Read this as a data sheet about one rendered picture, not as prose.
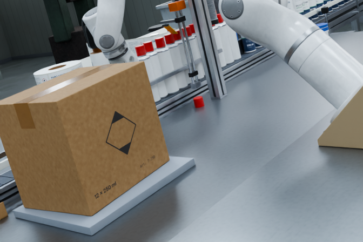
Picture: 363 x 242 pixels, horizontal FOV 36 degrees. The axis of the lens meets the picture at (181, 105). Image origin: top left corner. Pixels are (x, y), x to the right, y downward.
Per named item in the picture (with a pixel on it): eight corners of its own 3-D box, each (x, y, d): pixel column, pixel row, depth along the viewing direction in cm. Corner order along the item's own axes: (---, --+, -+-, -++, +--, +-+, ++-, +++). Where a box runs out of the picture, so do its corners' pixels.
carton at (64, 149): (105, 157, 161) (78, 67, 154) (170, 160, 146) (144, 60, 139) (23, 208, 138) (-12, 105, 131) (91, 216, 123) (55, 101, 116)
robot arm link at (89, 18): (126, 44, 179) (122, 34, 187) (105, 9, 173) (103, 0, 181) (102, 56, 180) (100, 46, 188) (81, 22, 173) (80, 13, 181)
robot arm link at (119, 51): (129, 37, 183) (134, 44, 185) (112, 39, 189) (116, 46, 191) (115, 52, 178) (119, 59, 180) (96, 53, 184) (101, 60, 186)
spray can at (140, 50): (154, 99, 201) (140, 44, 196) (164, 99, 197) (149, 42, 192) (143, 104, 197) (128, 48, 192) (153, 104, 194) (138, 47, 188)
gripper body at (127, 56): (133, 42, 184) (148, 69, 189) (112, 45, 191) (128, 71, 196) (120, 56, 179) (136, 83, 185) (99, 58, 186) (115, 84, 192)
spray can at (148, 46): (157, 95, 205) (143, 41, 200) (170, 94, 203) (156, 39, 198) (152, 100, 200) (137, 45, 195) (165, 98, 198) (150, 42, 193)
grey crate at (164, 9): (203, 17, 471) (197, -9, 465) (244, 11, 446) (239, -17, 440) (160, 35, 426) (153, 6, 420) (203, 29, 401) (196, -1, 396)
